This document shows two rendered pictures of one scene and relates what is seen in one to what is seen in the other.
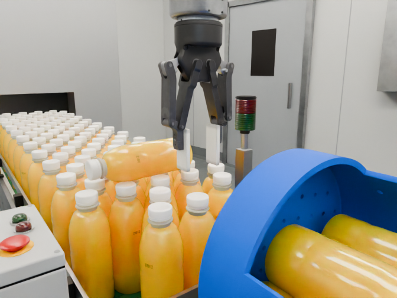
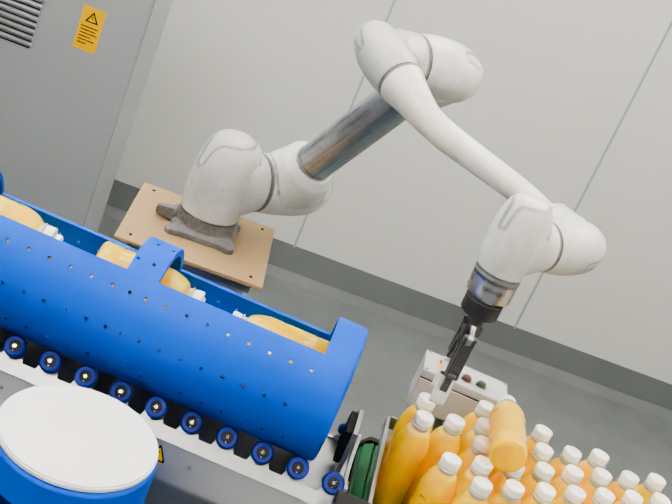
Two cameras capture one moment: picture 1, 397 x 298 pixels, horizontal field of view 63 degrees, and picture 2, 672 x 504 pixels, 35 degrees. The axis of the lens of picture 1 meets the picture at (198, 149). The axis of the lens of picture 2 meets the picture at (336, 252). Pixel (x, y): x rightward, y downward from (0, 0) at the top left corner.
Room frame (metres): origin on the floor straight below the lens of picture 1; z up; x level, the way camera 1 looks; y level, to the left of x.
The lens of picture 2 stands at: (1.45, -1.69, 2.15)
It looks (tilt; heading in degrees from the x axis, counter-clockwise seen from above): 22 degrees down; 127
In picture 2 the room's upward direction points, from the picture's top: 23 degrees clockwise
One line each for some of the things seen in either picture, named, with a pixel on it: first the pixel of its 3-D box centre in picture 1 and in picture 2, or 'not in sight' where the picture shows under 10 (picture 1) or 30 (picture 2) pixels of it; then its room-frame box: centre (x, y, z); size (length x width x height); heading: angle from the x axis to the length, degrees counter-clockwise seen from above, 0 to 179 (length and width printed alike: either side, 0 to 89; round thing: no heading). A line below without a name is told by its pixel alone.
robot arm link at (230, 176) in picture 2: not in sight; (226, 173); (-0.37, 0.15, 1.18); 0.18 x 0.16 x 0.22; 79
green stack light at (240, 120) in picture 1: (245, 120); not in sight; (0.96, -0.14, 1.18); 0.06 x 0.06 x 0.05
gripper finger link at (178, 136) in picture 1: (173, 134); not in sight; (0.50, 0.04, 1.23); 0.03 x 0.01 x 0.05; 127
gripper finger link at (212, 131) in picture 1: (212, 144); (442, 388); (0.55, -0.03, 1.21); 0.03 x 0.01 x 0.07; 37
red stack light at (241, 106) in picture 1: (245, 106); not in sight; (0.96, -0.14, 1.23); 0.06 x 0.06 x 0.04
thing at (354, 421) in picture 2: not in sight; (344, 444); (0.44, -0.08, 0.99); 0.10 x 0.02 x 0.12; 127
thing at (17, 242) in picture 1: (15, 243); not in sight; (0.39, 0.24, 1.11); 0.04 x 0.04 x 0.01
